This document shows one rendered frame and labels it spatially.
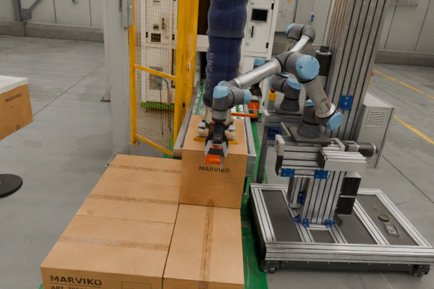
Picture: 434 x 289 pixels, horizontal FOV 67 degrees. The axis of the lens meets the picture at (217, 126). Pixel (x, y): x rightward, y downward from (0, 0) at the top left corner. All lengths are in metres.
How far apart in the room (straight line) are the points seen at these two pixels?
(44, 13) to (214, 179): 10.71
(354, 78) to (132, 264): 1.73
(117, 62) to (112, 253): 2.00
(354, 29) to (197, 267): 1.65
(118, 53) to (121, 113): 0.61
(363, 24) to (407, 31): 11.04
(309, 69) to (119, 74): 2.13
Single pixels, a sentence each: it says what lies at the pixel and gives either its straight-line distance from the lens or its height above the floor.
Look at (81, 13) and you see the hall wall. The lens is 11.88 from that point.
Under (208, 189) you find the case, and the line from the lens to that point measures 2.13.
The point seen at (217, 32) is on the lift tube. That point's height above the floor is 1.62.
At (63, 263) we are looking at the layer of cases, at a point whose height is 0.54.
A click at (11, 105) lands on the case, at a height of 0.85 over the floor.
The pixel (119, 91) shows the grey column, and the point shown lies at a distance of 3.45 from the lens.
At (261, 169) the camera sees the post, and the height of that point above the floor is 0.17.
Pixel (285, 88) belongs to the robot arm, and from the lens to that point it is 2.57.
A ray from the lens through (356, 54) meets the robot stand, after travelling 2.31.
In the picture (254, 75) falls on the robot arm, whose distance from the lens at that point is 1.75.
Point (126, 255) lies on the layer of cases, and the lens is 1.89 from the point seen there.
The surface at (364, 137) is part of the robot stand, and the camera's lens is 2.46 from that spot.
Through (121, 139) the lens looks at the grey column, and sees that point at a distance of 3.64.
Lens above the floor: 1.84
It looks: 22 degrees down
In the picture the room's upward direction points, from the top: 5 degrees clockwise
